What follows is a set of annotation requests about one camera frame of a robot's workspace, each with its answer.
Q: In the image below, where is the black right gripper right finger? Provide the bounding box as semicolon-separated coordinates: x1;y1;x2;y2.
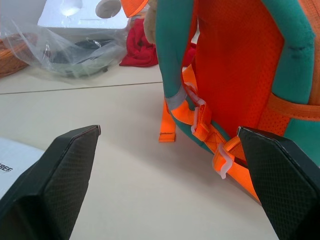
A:
236;126;320;240

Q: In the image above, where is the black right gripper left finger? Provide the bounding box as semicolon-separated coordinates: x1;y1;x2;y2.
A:
0;124;102;240

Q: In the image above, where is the orange and teal backpack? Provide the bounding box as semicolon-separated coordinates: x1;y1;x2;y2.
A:
120;0;320;204

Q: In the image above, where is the white printed paper sheet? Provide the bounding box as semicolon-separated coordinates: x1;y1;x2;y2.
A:
0;136;46;201

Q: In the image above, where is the orange woven basket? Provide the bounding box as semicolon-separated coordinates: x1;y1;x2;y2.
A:
0;32;38;78

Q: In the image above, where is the clear plastic bag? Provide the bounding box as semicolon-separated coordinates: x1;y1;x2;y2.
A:
0;15;131;80

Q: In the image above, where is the red cloth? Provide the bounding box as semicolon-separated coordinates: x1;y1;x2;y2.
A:
119;17;198;68

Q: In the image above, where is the white foam box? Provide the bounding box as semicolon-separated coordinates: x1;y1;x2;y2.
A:
37;0;131;38

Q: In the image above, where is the beige plush toy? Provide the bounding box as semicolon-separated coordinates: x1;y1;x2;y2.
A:
142;0;159;45

